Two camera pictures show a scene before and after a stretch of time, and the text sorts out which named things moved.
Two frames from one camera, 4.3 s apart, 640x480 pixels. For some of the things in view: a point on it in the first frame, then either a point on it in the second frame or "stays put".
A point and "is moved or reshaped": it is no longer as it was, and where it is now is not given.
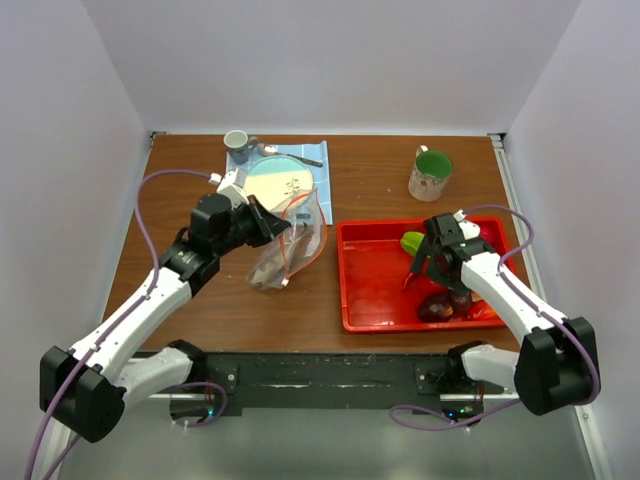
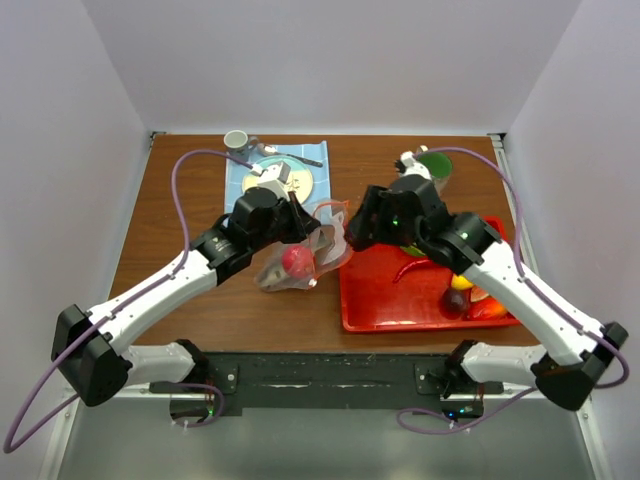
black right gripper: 448,281 to 377,201
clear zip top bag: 295,247 is moved or reshaped
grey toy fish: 273,271 to 274,276
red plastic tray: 373,269 stays put
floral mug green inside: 431,173 stays put
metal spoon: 270,150 stays put
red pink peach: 479,310 stays put
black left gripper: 272,224 to 302,222
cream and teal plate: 272,180 stays put
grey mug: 238,144 stays put
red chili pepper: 407,280 to 410,266
